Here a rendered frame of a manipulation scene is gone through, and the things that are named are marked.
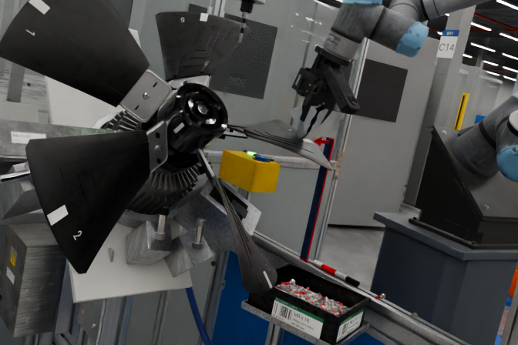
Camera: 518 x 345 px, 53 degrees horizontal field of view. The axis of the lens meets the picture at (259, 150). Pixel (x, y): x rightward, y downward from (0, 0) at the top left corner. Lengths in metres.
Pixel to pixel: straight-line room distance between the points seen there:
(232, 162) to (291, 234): 0.94
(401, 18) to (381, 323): 0.68
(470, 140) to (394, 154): 4.19
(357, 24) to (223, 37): 0.30
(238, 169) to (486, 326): 0.79
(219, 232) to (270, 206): 1.12
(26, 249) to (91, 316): 0.22
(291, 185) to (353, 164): 2.99
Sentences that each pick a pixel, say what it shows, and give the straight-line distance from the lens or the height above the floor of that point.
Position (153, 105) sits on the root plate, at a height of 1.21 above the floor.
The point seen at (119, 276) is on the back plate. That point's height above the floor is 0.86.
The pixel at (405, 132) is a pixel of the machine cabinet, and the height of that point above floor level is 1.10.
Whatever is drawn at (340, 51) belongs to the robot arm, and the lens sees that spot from 1.16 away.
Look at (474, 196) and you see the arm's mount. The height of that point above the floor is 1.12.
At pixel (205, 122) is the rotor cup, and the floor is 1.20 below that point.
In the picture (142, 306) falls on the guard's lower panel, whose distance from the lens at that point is 2.07.
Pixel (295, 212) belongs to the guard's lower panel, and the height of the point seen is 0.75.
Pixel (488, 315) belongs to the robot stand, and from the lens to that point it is 1.54.
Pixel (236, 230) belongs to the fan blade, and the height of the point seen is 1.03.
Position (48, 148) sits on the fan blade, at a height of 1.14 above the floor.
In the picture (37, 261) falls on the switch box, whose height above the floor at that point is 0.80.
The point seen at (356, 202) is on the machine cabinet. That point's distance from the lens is 5.44.
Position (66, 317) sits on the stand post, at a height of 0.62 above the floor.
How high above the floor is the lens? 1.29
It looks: 7 degrees down
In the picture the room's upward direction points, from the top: 12 degrees clockwise
